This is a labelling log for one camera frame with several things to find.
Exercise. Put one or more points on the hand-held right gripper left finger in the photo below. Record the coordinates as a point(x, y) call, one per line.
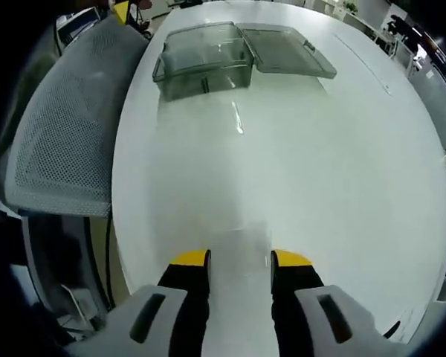
point(193, 290)

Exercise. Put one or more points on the black pen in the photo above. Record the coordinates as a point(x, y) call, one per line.
point(393, 330)

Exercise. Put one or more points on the green potted plant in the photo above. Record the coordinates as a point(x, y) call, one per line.
point(352, 6)

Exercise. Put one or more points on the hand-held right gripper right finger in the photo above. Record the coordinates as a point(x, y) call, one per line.
point(290, 290)

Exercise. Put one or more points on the grey mesh office chair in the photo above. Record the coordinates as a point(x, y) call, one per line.
point(70, 130)

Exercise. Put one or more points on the clear plastic compartment box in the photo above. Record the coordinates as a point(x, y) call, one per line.
point(208, 56)

